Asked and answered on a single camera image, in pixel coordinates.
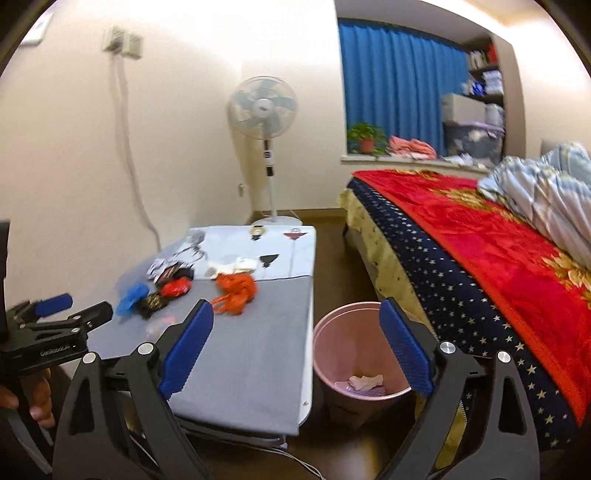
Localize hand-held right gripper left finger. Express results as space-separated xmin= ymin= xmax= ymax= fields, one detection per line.
xmin=52 ymin=299 xmax=215 ymax=480

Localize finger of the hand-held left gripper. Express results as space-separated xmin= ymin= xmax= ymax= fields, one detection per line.
xmin=7 ymin=294 xmax=74 ymax=326
xmin=21 ymin=302 xmax=114 ymax=344

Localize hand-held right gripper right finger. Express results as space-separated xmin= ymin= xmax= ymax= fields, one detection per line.
xmin=379 ymin=296 xmax=541 ymax=480

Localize blue plastic wrapper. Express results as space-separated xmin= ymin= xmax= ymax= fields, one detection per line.
xmin=116 ymin=284 xmax=149 ymax=319

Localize pink plastic bin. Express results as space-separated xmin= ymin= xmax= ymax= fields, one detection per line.
xmin=313 ymin=302 xmax=414 ymax=416

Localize person's left hand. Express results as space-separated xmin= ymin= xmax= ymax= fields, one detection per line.
xmin=0 ymin=368 xmax=55 ymax=428

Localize black gold wrapper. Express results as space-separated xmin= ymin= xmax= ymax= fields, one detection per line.
xmin=136 ymin=293 xmax=170 ymax=320

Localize red foil packet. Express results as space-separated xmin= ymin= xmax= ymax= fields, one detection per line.
xmin=159 ymin=277 xmax=193 ymax=297

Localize grey table cloth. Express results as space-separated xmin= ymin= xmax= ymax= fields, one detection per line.
xmin=88 ymin=265 xmax=315 ymax=437

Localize navy starry bedsheet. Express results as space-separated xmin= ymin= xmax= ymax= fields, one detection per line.
xmin=346 ymin=178 xmax=579 ymax=451

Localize orange net bag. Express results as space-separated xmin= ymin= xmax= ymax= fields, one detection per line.
xmin=211 ymin=273 xmax=257 ymax=317

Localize black plastic scrap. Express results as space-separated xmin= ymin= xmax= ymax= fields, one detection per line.
xmin=161 ymin=262 xmax=195 ymax=280

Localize crumpled black white wrapper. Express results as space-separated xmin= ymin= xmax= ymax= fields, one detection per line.
xmin=148 ymin=255 xmax=180 ymax=282

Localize white crumpled paper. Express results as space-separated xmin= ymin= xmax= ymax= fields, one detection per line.
xmin=206 ymin=255 xmax=259 ymax=280

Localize striped black white wrapper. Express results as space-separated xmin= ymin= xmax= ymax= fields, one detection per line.
xmin=173 ymin=231 xmax=206 ymax=265

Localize red floral blanket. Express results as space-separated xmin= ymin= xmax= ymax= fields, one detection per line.
xmin=353 ymin=168 xmax=591 ymax=426

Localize white windowsill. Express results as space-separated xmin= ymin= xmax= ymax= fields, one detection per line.
xmin=341 ymin=154 xmax=491 ymax=170

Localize pink folded clothes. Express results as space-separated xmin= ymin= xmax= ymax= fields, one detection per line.
xmin=388 ymin=135 xmax=437 ymax=160

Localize potted green plant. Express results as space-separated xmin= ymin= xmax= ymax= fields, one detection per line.
xmin=347 ymin=122 xmax=387 ymax=157

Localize striped blue white quilt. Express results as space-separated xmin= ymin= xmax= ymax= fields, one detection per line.
xmin=478 ymin=143 xmax=591 ymax=269

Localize clear storage box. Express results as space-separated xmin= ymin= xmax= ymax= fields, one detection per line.
xmin=443 ymin=121 xmax=504 ymax=168

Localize cardboard box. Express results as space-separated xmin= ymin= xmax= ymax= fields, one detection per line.
xmin=441 ymin=93 xmax=488 ymax=124

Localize white standing fan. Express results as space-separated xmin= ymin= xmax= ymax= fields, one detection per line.
xmin=227 ymin=76 xmax=304 ymax=227

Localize blue curtain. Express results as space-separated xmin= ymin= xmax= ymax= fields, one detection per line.
xmin=338 ymin=18 xmax=472 ymax=156

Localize white floor cable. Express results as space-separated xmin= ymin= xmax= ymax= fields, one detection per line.
xmin=256 ymin=444 xmax=325 ymax=479

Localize white wall cable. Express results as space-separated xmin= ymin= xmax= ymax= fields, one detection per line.
xmin=111 ymin=55 xmax=162 ymax=251

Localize white wall socket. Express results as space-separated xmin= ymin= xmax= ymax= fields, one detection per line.
xmin=102 ymin=25 xmax=144 ymax=61

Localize wooden wall shelf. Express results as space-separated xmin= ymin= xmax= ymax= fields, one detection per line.
xmin=463 ymin=34 xmax=507 ymax=105

